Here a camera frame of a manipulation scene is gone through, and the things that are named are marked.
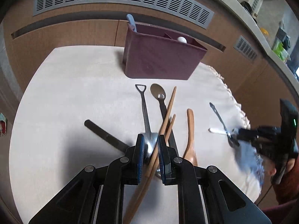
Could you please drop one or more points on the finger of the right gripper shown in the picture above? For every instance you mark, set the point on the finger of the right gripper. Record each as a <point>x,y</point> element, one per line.
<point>245,134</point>

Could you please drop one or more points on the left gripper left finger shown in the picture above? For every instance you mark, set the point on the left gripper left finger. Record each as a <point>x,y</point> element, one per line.
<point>139,156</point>

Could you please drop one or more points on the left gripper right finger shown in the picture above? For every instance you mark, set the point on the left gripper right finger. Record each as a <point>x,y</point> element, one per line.
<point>166,155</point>

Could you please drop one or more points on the steel smiley face spoon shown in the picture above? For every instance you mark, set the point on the steel smiley face spoon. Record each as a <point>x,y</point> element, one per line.
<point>232,141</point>

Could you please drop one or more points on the steel shovel-shaped spoon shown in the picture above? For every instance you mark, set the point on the steel shovel-shaped spoon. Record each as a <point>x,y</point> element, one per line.
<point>150,138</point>

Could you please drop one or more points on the wooden spoon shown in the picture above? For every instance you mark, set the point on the wooden spoon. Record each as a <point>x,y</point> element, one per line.
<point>190,152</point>

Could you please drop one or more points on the white plastic spoon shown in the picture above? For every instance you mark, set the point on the white plastic spoon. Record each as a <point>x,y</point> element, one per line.
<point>217,131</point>

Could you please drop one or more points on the black handle utensil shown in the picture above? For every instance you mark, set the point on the black handle utensil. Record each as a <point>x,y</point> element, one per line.
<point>106,136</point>

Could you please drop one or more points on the wooden chopstick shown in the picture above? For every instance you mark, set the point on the wooden chopstick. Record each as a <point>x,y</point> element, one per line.
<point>150,176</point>
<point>128,217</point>

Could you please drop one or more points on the black handled steel spoon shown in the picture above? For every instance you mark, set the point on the black handled steel spoon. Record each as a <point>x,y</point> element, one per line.
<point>158,93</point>

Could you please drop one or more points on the white ball-end utensil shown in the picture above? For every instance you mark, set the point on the white ball-end utensil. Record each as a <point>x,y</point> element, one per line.
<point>182,39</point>

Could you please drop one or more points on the person right hand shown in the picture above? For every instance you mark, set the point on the person right hand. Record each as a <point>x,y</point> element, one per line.
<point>270,166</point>

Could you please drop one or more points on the maroon plastic utensil holder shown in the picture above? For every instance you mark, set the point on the maroon plastic utensil holder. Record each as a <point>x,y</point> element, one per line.
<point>154,52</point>

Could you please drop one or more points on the yellow lid jar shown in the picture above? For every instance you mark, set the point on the yellow lid jar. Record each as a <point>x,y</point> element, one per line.
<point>264,31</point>

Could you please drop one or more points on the black wok on counter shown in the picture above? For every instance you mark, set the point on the black wok on counter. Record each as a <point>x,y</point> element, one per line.
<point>246,6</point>

